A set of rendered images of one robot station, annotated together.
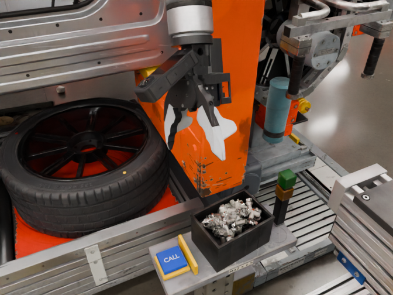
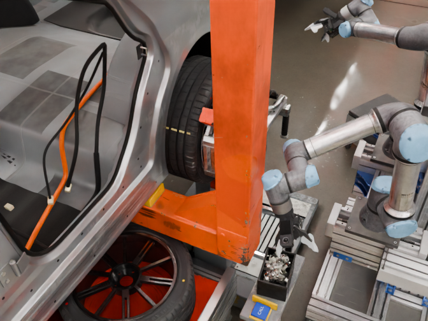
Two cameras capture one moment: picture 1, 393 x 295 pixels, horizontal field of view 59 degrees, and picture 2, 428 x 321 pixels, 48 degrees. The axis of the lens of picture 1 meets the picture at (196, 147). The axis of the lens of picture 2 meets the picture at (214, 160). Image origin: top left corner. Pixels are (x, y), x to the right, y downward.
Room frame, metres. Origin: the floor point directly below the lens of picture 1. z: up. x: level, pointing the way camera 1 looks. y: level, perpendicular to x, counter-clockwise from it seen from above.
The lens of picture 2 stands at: (-0.21, 0.91, 2.43)
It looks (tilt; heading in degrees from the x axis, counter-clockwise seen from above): 42 degrees down; 323
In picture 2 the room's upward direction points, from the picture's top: 2 degrees counter-clockwise
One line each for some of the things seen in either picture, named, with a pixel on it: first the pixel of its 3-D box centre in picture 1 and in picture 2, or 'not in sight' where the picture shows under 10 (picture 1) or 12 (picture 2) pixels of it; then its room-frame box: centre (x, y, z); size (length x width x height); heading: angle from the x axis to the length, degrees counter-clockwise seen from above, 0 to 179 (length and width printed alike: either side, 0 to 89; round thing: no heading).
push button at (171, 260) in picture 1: (171, 260); (260, 311); (0.58, 0.07, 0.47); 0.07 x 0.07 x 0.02; 25
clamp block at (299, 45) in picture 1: (295, 41); not in sight; (1.05, -0.31, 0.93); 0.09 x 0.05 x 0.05; 25
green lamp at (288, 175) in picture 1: (286, 178); not in sight; (0.74, -0.26, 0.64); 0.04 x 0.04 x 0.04; 25
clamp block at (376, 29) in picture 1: (375, 26); (281, 108); (1.19, -0.62, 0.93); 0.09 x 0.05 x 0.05; 25
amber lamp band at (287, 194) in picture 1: (284, 191); not in sight; (0.74, -0.26, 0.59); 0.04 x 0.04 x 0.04; 25
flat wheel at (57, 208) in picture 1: (90, 159); (127, 286); (1.13, 0.45, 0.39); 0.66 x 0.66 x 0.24
